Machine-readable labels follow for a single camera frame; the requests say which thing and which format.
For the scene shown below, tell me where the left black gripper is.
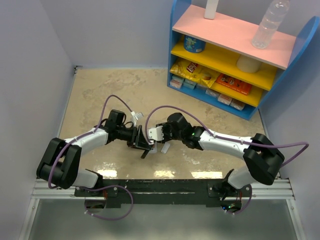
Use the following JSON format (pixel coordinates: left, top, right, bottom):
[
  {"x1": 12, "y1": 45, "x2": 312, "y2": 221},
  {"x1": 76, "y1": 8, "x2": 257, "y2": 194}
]
[{"x1": 116, "y1": 124, "x2": 151, "y2": 151}]

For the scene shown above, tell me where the white battery cover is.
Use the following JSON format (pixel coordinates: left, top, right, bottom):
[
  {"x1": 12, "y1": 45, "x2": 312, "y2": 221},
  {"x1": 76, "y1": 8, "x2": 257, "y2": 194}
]
[{"x1": 161, "y1": 142, "x2": 171, "y2": 154}]

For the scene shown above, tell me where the blue snack can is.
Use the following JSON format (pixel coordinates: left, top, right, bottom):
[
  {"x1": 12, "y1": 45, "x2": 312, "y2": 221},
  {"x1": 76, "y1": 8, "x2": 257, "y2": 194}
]
[{"x1": 183, "y1": 35, "x2": 206, "y2": 53}]

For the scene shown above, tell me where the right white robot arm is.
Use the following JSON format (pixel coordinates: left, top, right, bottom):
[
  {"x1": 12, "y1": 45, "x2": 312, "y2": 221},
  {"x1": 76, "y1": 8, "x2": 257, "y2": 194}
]
[{"x1": 156, "y1": 112, "x2": 285, "y2": 197}]

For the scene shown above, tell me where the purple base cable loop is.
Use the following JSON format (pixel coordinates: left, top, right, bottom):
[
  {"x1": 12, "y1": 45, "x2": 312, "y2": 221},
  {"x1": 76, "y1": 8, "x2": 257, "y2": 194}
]
[{"x1": 83, "y1": 184, "x2": 135, "y2": 221}]

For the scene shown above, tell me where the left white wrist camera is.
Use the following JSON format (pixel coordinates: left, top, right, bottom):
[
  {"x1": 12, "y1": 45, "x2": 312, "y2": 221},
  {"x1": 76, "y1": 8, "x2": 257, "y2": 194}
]
[{"x1": 131, "y1": 111, "x2": 144, "y2": 127}]

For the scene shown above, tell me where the blue shelf unit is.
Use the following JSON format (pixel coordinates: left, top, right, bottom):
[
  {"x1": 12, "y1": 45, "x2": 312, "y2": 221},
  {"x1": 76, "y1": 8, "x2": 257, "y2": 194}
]
[{"x1": 168, "y1": 0, "x2": 320, "y2": 120}]

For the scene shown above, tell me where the clear plastic water bottle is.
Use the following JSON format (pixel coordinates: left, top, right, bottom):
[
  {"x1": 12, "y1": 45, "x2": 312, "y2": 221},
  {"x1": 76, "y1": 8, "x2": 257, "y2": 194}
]
[{"x1": 251, "y1": 0, "x2": 291, "y2": 49}]

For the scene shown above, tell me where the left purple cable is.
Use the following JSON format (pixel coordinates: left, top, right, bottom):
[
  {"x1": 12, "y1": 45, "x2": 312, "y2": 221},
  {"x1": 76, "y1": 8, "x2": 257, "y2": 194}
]
[{"x1": 47, "y1": 94, "x2": 135, "y2": 190}]

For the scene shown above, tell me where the white remote control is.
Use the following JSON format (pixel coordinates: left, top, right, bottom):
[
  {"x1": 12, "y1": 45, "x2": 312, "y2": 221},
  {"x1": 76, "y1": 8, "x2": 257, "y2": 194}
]
[{"x1": 149, "y1": 142, "x2": 158, "y2": 154}]

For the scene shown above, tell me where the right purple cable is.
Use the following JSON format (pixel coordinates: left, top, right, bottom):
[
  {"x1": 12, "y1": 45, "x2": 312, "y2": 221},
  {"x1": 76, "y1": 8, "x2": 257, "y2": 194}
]
[{"x1": 144, "y1": 105, "x2": 310, "y2": 167}]

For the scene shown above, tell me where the small white box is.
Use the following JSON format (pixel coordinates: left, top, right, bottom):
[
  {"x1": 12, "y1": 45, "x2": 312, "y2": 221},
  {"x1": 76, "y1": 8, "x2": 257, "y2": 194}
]
[
  {"x1": 230, "y1": 99, "x2": 246, "y2": 111},
  {"x1": 183, "y1": 78, "x2": 197, "y2": 90},
  {"x1": 169, "y1": 75, "x2": 185, "y2": 89},
  {"x1": 217, "y1": 94, "x2": 233, "y2": 106},
  {"x1": 205, "y1": 88, "x2": 220, "y2": 98}
]

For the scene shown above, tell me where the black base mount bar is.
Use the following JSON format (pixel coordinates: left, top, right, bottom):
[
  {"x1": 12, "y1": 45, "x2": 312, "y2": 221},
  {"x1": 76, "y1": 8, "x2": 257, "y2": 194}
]
[{"x1": 74, "y1": 179, "x2": 252, "y2": 209}]

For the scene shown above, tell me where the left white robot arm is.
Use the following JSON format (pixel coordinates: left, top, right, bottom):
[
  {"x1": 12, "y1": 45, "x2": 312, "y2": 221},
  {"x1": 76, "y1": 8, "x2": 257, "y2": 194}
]
[{"x1": 36, "y1": 109, "x2": 152, "y2": 196}]

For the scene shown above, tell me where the yellow Lays chips bag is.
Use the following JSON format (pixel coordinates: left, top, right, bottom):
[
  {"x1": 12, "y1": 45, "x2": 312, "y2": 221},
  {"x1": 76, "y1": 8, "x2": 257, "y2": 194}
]
[{"x1": 170, "y1": 58, "x2": 221, "y2": 88}]

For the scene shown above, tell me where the orange snack box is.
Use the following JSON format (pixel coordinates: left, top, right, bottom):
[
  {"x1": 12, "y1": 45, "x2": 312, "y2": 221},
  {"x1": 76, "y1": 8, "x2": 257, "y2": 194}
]
[{"x1": 215, "y1": 73, "x2": 252, "y2": 96}]

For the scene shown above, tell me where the small white box leftmost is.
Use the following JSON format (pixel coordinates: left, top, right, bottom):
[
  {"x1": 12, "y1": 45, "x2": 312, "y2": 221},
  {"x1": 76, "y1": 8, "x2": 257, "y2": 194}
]
[{"x1": 169, "y1": 75, "x2": 185, "y2": 89}]

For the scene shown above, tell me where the white bottle on shelf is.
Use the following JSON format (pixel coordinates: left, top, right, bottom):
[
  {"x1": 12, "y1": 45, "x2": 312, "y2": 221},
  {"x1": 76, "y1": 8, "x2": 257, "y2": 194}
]
[{"x1": 204, "y1": 0, "x2": 219, "y2": 20}]

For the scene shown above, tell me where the white paper roll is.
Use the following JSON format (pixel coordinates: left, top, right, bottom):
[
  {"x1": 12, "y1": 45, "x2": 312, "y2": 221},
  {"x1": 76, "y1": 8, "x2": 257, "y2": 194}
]
[{"x1": 236, "y1": 54, "x2": 262, "y2": 74}]

